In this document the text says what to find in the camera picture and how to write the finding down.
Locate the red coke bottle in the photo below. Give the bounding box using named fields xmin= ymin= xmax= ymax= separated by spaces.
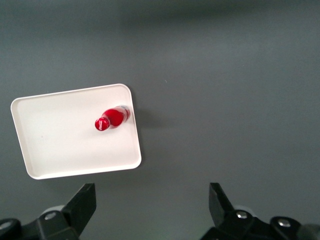
xmin=94 ymin=104 xmax=131 ymax=133

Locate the white rectangular tray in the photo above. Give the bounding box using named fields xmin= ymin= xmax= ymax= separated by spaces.
xmin=10 ymin=83 xmax=143 ymax=181

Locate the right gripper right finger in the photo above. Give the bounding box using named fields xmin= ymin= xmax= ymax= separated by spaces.
xmin=201 ymin=182 xmax=320 ymax=240

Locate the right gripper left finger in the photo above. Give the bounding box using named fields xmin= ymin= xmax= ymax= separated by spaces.
xmin=0 ymin=182 xmax=98 ymax=240

